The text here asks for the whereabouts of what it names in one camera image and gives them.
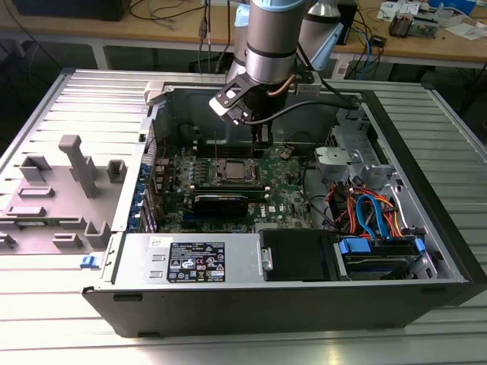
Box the silver CPU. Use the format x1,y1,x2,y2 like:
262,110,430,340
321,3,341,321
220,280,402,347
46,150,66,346
224,161,249,179

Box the green motherboard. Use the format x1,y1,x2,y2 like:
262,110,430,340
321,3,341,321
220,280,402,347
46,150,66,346
154,142,317,233

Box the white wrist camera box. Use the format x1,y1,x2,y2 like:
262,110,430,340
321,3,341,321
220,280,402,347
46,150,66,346
208,74,253,125
293,70,323,96

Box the wooden desk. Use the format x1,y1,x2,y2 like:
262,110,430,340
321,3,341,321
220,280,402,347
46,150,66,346
0,0,487,71

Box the black RAM slot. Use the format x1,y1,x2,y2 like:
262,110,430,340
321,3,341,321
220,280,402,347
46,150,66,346
193,144,255,150
193,151,266,158
193,140,254,147
193,148,265,154

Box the orange wire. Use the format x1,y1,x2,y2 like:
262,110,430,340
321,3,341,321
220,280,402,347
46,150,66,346
327,184,361,233
391,203,409,239

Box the brown curved tube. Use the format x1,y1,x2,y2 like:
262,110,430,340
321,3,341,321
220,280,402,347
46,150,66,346
266,75,296,98

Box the black upright box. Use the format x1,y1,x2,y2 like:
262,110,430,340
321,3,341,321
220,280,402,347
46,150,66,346
337,0,359,46

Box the grey parts rack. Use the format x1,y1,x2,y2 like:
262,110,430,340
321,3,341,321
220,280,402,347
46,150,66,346
0,135,129,256

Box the grey electronic device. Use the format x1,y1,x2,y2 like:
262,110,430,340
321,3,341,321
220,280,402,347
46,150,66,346
412,13,446,39

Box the hard disk in blue carrier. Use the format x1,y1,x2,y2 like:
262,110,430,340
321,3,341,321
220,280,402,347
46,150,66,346
333,235,427,281

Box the white paper sheet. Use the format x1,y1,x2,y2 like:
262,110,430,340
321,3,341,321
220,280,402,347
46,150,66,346
444,22,487,42

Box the black graphics card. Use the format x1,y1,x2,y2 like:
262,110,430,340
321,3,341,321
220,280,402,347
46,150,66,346
192,192,250,220

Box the thin black wire loop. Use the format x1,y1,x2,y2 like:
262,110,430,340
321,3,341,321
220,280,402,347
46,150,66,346
282,130,311,148

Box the dark camera cable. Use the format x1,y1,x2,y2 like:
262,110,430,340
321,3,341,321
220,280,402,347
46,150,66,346
241,78,362,126

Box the metal socket cover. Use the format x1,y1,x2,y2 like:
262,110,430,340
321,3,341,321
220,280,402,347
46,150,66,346
216,158,262,186

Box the black computer box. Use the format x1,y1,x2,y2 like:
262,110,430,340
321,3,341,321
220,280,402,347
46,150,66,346
14,0,132,22

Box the grey case release latch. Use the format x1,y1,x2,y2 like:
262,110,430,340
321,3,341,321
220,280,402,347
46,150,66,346
144,81,168,106

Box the CPU socket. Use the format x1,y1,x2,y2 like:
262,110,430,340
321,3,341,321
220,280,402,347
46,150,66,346
213,157,264,187

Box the blue wire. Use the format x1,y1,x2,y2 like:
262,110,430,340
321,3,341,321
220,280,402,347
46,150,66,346
355,192,391,240

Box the blue cable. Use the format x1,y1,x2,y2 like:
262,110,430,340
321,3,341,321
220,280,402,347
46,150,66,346
357,28,377,81

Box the thin red wire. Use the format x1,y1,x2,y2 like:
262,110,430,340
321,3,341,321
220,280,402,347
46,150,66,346
154,137,169,163

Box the silver power supply unit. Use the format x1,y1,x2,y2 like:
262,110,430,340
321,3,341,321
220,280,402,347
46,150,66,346
100,232,264,286

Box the black PC case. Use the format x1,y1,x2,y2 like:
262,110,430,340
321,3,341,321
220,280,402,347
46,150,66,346
81,78,487,339

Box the white printed paper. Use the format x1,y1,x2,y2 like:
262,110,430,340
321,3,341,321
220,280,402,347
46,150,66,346
378,0,431,22

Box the silver metal drive cage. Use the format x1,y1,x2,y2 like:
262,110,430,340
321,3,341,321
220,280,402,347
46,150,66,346
314,106,396,182

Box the copper coil transformer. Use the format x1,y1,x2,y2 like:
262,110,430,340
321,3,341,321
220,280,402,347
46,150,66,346
388,10,415,39

